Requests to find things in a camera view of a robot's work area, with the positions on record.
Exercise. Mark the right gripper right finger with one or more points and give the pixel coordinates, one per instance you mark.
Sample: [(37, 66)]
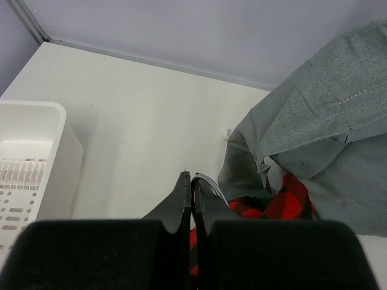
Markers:
[(238, 253)]

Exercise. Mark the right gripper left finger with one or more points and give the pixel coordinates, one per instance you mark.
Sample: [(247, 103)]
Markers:
[(147, 253)]

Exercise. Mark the red black plaid shirt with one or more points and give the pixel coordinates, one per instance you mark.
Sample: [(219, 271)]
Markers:
[(290, 202)]

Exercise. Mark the hanger of plaid shirt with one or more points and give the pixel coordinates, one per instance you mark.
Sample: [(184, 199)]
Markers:
[(207, 194)]

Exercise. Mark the grey shirt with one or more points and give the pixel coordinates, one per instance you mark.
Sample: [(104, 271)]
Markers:
[(326, 125)]

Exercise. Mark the white plastic basket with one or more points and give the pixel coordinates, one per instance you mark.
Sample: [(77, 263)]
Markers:
[(41, 160)]

